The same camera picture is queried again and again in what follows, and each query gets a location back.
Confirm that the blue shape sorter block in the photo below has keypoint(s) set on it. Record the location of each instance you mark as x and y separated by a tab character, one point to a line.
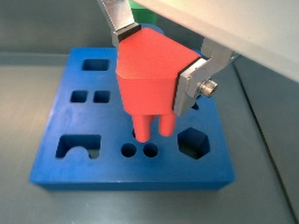
89	152

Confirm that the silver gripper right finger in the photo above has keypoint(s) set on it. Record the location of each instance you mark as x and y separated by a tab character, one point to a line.
193	80

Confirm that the blue cylinder peg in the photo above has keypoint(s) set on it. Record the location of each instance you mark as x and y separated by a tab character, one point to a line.
153	27

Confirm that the red three prong object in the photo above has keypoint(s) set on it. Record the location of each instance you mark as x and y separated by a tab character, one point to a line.
149	62

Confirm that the green cylinder peg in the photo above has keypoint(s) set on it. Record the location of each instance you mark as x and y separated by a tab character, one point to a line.
143	15

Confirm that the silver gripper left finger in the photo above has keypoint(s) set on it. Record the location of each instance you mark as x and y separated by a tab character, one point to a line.
120	20

